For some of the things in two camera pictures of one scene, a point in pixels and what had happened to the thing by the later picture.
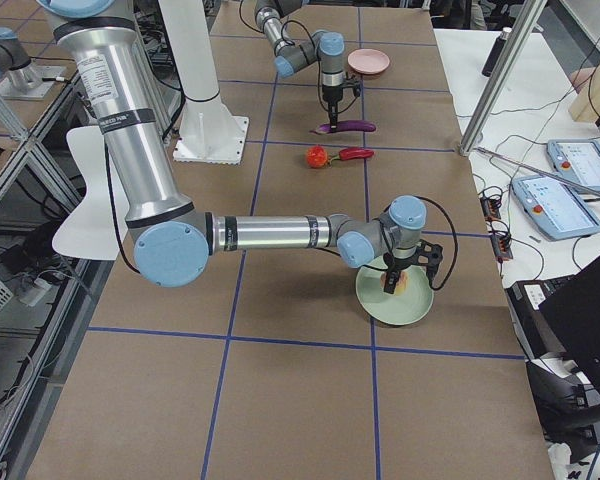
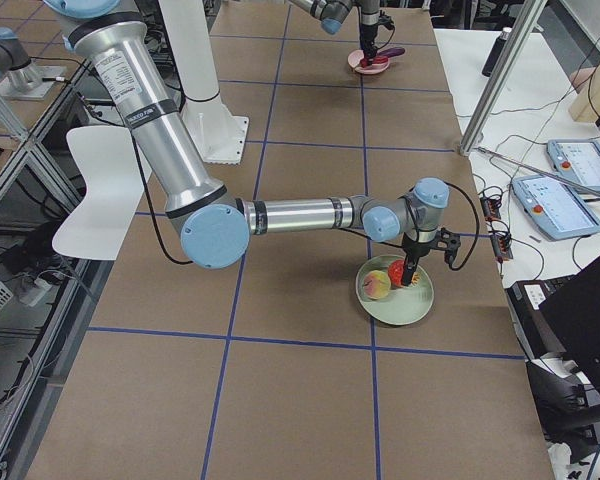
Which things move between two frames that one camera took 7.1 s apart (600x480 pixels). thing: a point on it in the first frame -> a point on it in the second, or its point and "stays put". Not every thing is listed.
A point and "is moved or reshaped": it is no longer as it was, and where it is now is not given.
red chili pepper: x=353 y=153 -> x=376 y=60
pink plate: x=368 y=60 stays put
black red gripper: x=355 y=85 -> x=386 y=20
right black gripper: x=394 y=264 -> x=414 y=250
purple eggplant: x=350 y=126 -> x=388 y=52
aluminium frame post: x=502 y=75 stays put
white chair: x=98 y=228 stays put
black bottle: x=495 y=52 stays put
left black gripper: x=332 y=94 -> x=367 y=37
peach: x=402 y=282 is moved or reshaped
